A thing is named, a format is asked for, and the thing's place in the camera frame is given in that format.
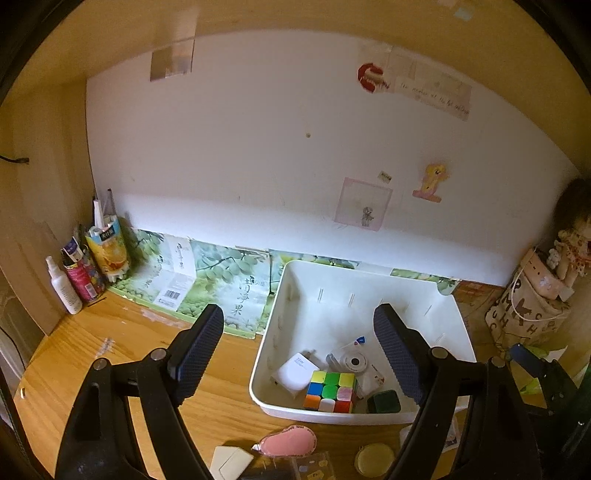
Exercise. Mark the white tube with blue cap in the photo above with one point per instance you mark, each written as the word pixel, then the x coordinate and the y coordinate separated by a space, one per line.
pixel 73 249

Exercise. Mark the white plastic storage bin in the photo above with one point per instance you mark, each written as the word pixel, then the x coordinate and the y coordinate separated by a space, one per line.
pixel 369 286

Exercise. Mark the printed canvas bag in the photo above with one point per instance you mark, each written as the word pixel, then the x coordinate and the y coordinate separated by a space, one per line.
pixel 521 318

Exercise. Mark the pink correction tape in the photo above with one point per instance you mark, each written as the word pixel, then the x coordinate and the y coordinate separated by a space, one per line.
pixel 286 441

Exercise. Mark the cloth doll with dark hair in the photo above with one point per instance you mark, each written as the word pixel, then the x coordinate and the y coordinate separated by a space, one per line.
pixel 572 244

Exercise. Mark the small label wall sticker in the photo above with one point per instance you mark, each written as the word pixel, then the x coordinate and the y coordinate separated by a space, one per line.
pixel 385 176

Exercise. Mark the clear wall hook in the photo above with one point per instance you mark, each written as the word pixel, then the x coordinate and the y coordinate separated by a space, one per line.
pixel 171 62

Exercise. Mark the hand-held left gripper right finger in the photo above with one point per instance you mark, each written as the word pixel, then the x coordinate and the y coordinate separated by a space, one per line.
pixel 399 355

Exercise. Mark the white spray bottle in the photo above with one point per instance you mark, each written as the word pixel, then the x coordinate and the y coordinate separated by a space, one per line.
pixel 64 288

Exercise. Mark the brown printed cardboard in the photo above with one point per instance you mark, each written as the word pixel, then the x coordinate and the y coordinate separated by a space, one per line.
pixel 475 314

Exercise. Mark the beige wedge block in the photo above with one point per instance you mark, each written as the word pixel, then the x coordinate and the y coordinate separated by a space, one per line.
pixel 231 464

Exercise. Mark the green tissue pack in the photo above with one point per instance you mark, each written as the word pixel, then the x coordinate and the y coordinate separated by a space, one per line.
pixel 530 386

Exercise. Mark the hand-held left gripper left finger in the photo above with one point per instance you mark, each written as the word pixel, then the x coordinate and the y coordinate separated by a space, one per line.
pixel 196 355

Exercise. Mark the yellow bear wall sticker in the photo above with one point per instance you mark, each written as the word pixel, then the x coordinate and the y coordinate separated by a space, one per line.
pixel 434 177

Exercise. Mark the green grape printed cardboard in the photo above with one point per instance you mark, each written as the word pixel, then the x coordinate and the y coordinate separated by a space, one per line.
pixel 212 272

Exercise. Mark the white square charger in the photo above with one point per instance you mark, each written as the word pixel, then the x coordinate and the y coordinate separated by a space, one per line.
pixel 295 371

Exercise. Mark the black hair pin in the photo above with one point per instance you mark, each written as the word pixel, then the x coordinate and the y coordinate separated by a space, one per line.
pixel 98 300

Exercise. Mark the pink can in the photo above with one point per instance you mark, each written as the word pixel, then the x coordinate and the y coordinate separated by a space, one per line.
pixel 85 279

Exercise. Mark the red lips wall sticker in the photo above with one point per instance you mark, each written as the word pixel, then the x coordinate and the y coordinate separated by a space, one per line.
pixel 369 76

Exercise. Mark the colourful puzzle cube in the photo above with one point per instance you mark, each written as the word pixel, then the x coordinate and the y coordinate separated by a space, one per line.
pixel 330 392

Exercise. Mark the pink square wall sticker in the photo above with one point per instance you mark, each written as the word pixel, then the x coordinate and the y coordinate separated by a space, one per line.
pixel 364 203

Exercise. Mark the pale paper wall note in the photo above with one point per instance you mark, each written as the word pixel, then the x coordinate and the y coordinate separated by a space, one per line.
pixel 429 87

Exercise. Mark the clear plastic sticker box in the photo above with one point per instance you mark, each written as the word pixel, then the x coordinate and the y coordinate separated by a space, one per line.
pixel 314 468

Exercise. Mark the green perfume bottle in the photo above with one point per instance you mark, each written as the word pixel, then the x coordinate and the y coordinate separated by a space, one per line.
pixel 383 401

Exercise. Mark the round gold compact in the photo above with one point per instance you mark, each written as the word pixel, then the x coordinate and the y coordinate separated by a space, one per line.
pixel 374 460

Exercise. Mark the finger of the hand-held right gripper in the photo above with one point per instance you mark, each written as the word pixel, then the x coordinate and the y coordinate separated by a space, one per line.
pixel 556 383

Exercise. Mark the white toy camera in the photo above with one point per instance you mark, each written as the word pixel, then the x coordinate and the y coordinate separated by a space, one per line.
pixel 354 362

